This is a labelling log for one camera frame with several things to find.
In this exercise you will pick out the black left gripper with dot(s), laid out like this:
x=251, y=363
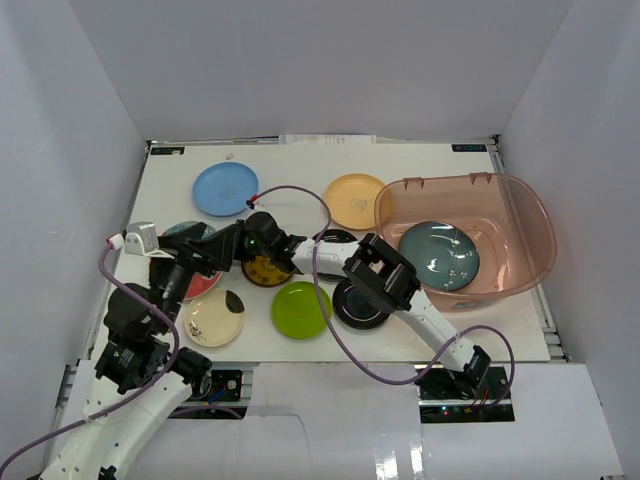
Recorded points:
x=163, y=261

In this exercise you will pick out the dark teal blossom plate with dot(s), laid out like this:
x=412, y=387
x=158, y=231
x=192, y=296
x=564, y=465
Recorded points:
x=445, y=258

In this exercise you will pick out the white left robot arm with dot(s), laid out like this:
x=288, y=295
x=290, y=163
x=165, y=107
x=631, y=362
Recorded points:
x=143, y=373

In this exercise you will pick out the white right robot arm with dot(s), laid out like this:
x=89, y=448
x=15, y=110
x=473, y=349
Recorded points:
x=370, y=267

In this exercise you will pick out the pink transparent plastic bin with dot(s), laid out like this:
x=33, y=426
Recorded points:
x=474, y=239

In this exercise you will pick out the red teal floral plate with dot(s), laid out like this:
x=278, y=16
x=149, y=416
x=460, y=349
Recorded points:
x=199, y=284

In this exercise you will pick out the yellow patterned brown-rim plate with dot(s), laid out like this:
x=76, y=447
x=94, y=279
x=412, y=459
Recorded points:
x=262, y=272

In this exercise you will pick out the light blue plastic plate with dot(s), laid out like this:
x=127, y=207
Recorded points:
x=223, y=189

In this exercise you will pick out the cream plate with flowers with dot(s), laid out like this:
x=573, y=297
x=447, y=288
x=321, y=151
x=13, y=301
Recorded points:
x=215, y=319

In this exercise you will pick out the lime green plate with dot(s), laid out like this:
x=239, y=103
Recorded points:
x=296, y=312

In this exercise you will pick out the black glossy plate upper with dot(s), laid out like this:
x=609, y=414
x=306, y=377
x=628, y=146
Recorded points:
x=334, y=235

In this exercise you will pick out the black glossy plate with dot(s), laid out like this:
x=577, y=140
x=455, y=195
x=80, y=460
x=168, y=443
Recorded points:
x=352, y=308
x=334, y=235

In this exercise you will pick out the left black corner label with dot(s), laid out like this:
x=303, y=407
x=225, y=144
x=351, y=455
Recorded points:
x=166, y=151

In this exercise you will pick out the black corner label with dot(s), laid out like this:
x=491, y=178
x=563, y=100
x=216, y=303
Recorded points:
x=166, y=151
x=469, y=148

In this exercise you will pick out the white papers at back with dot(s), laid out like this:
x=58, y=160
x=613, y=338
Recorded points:
x=326, y=139

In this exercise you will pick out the orange plastic plate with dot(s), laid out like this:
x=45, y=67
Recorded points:
x=351, y=200

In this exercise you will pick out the black glossy plate lower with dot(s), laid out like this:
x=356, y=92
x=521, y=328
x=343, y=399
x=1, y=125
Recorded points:
x=352, y=308

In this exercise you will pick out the right black corner label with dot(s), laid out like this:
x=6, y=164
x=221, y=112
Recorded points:
x=469, y=148

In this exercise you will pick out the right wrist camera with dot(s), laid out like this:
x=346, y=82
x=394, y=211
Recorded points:
x=251, y=203

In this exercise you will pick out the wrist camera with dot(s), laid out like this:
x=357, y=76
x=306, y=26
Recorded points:
x=251, y=203
x=141, y=239

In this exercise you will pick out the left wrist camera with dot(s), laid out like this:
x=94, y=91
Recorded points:
x=141, y=239

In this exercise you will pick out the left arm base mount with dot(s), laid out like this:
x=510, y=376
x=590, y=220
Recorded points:
x=223, y=400

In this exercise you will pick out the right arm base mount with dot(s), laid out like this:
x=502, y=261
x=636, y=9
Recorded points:
x=440, y=402

